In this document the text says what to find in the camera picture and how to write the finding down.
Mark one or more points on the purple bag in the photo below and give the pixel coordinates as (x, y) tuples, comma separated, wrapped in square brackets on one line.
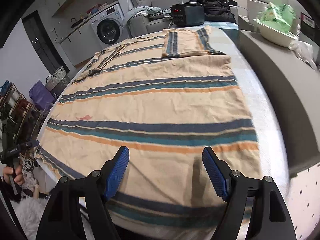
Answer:
[(41, 97)]

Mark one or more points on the black jacket pile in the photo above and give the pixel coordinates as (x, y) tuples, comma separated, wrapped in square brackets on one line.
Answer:
[(218, 10)]

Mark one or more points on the grey sofa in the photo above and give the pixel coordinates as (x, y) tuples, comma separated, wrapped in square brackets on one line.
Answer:
[(146, 18)]

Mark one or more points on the beige striped t-shirt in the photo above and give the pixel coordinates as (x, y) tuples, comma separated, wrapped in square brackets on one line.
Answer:
[(155, 117)]

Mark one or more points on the white bowl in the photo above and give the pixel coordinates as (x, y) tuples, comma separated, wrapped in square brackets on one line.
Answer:
[(275, 36)]

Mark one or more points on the grey bench cabinet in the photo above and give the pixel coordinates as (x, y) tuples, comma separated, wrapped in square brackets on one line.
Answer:
[(293, 89)]

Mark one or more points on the green plastic bag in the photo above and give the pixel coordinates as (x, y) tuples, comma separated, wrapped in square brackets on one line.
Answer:
[(279, 17)]

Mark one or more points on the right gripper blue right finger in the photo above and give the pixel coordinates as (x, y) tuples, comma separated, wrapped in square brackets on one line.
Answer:
[(218, 172)]

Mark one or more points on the woven black white basket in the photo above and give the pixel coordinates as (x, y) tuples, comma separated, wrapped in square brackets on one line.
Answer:
[(57, 82)]

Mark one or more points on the black rice cooker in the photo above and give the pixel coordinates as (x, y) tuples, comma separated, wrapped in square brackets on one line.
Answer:
[(188, 14)]

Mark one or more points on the kitchen counter cabinet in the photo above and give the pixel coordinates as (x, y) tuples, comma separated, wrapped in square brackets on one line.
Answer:
[(82, 44)]

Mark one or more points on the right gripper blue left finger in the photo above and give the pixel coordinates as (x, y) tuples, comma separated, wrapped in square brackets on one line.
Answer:
[(114, 171)]

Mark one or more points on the white washing machine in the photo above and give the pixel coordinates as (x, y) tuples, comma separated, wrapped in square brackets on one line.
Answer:
[(108, 25)]

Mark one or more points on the person's left hand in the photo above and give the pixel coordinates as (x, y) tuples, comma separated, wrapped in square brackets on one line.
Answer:
[(17, 175)]

